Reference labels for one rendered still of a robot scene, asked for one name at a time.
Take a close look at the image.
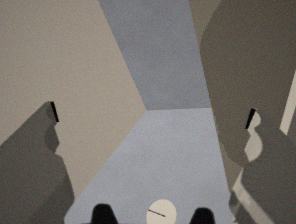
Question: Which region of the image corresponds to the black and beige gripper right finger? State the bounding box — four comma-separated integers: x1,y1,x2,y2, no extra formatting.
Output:
229,108,296,224

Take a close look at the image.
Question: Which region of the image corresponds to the beige board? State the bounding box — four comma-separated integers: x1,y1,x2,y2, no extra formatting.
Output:
188,0,296,193

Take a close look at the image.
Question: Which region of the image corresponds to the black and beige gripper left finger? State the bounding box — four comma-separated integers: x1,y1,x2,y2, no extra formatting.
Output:
0,101,75,224

